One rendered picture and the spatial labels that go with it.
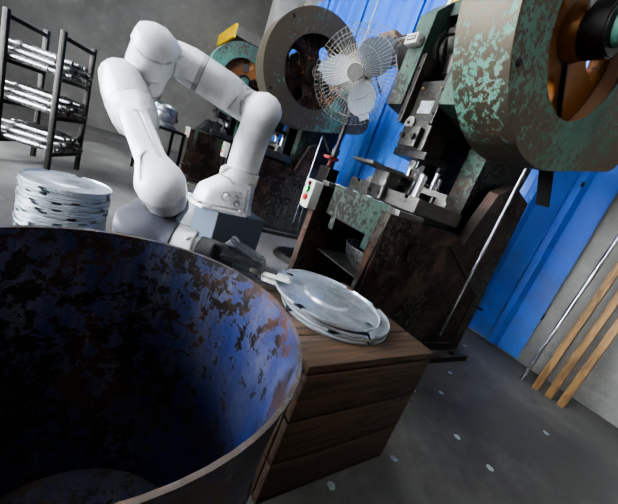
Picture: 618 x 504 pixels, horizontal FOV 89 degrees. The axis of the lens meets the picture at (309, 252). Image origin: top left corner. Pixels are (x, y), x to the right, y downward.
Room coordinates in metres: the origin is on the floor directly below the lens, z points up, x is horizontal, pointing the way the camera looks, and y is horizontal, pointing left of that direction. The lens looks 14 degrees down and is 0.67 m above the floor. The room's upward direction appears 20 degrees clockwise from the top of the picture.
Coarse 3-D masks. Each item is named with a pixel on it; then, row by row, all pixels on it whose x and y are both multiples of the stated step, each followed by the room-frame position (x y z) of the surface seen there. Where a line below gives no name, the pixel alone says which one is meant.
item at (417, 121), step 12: (432, 84) 1.46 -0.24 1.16; (420, 96) 1.50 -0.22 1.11; (432, 96) 1.44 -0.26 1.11; (420, 108) 1.47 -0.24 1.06; (432, 108) 1.42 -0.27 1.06; (408, 120) 1.48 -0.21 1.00; (420, 120) 1.45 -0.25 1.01; (408, 132) 1.44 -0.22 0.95; (420, 132) 1.40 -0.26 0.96; (432, 132) 1.40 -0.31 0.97; (408, 144) 1.42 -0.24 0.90; (420, 144) 1.41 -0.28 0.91; (432, 144) 1.42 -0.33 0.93; (444, 144) 1.46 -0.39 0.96
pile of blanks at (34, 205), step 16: (16, 192) 1.06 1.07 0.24; (32, 192) 1.02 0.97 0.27; (48, 192) 1.03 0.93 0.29; (64, 192) 1.05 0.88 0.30; (16, 208) 1.04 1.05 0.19; (32, 208) 1.03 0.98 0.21; (48, 208) 1.03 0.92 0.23; (64, 208) 1.05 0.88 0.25; (80, 208) 1.08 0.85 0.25; (96, 208) 1.14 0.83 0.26; (16, 224) 1.04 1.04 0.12; (32, 224) 1.04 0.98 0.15; (48, 224) 1.04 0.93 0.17; (64, 224) 1.05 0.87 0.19; (80, 224) 1.10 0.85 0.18; (96, 224) 1.15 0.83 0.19
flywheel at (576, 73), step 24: (576, 0) 1.13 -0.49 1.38; (600, 0) 1.09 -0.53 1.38; (576, 24) 1.10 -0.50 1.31; (600, 24) 1.05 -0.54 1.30; (552, 48) 1.13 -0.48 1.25; (576, 48) 1.12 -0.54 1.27; (600, 48) 1.07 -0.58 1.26; (552, 72) 1.17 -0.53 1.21; (576, 72) 1.24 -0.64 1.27; (600, 72) 1.32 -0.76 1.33; (552, 96) 1.21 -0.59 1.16; (576, 96) 1.28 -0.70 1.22; (600, 96) 1.31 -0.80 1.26
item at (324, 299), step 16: (288, 272) 0.83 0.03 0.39; (304, 272) 0.88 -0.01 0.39; (288, 288) 0.71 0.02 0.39; (304, 288) 0.75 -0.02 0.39; (320, 288) 0.78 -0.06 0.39; (336, 288) 0.85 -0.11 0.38; (304, 304) 0.66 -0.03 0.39; (320, 304) 0.69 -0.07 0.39; (336, 304) 0.72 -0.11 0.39; (352, 304) 0.78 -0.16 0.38; (368, 304) 0.83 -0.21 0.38; (320, 320) 0.61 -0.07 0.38; (336, 320) 0.65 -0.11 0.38; (352, 320) 0.68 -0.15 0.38; (368, 320) 0.72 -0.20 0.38
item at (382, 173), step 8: (360, 160) 1.34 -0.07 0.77; (368, 160) 1.30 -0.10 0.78; (376, 168) 1.43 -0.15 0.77; (384, 168) 1.31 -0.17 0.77; (392, 168) 1.37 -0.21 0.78; (376, 176) 1.41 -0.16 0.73; (384, 176) 1.37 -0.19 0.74; (392, 176) 1.37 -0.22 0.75; (400, 176) 1.39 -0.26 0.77; (408, 176) 1.39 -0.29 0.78; (376, 184) 1.40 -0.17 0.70; (384, 184) 1.36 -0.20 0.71; (392, 184) 1.38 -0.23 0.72; (368, 192) 1.42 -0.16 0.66; (376, 192) 1.37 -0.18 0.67; (384, 192) 1.37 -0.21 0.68
